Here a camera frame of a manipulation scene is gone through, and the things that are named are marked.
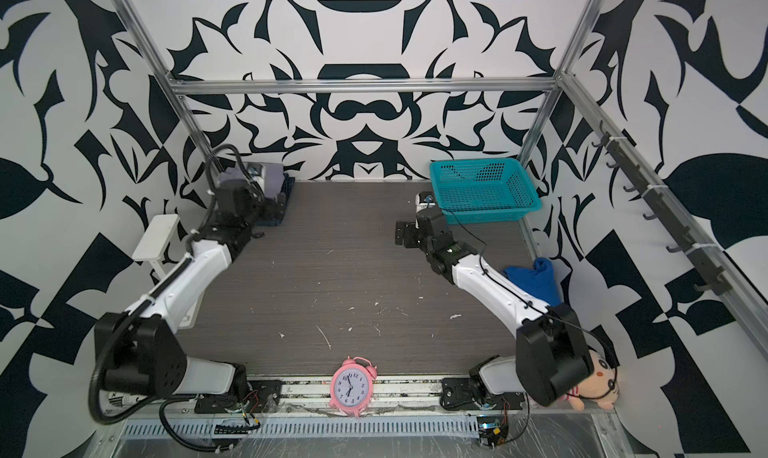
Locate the bright blue cloth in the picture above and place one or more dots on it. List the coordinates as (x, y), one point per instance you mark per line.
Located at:
(538, 281)

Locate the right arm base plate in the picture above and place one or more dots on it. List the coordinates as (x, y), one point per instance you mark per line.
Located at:
(464, 394)

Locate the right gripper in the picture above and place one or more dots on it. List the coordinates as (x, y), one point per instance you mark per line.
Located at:
(412, 227)

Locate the small green circuit board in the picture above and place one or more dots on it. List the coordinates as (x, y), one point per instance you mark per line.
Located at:
(493, 431)

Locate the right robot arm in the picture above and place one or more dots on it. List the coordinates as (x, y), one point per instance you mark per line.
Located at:
(551, 356)

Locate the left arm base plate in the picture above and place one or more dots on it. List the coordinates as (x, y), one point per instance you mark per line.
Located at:
(263, 396)

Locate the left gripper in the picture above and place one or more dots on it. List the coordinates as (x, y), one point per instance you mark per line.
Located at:
(269, 207)

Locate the white box on stand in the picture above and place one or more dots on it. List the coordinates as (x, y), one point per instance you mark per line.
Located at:
(156, 242)

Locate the black coat hook rail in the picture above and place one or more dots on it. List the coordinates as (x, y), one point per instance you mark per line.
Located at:
(665, 208)

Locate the white slotted cable duct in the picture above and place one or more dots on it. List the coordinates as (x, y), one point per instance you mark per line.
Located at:
(326, 427)

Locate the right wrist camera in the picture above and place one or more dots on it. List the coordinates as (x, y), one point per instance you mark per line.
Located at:
(424, 200)

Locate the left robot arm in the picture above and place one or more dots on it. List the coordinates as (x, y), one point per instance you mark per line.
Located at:
(137, 351)

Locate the lavender garment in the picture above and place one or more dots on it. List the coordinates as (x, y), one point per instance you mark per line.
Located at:
(261, 179)

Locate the pink alarm clock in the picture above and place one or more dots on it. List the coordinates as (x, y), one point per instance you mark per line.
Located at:
(352, 386)

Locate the dark blue denim skirt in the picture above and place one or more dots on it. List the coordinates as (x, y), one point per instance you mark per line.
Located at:
(272, 211)

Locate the teal plastic basket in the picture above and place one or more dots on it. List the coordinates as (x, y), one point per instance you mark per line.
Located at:
(483, 190)

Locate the pink plush pig toy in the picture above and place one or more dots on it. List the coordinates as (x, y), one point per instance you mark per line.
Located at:
(600, 388)

